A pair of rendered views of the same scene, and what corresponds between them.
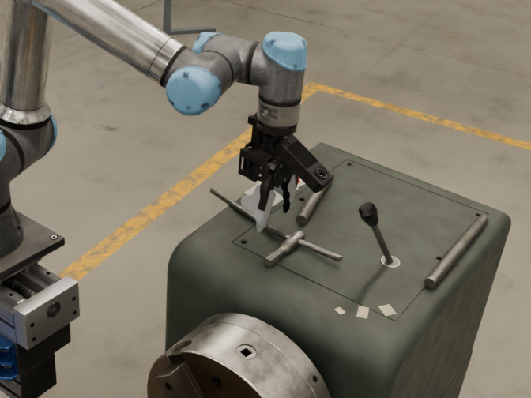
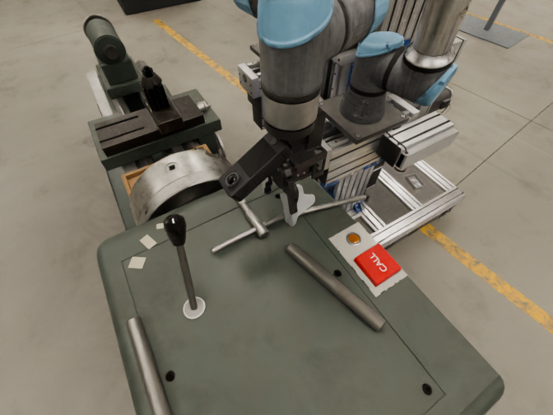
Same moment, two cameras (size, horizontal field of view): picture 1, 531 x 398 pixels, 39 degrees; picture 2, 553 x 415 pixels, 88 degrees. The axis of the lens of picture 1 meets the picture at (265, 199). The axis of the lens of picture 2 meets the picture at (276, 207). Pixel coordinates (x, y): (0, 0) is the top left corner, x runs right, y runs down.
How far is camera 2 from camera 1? 143 cm
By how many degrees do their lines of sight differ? 79
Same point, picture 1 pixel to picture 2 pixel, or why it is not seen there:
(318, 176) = (228, 174)
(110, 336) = (482, 336)
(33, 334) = not seen: hidden behind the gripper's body
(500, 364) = not seen: outside the picture
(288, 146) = (265, 141)
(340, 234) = (260, 281)
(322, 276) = (206, 233)
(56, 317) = not seen: hidden behind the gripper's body
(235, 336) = (188, 166)
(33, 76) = (425, 16)
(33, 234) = (362, 128)
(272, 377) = (150, 179)
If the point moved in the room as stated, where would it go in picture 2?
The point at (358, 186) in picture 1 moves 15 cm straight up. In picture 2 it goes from (357, 363) to (389, 342)
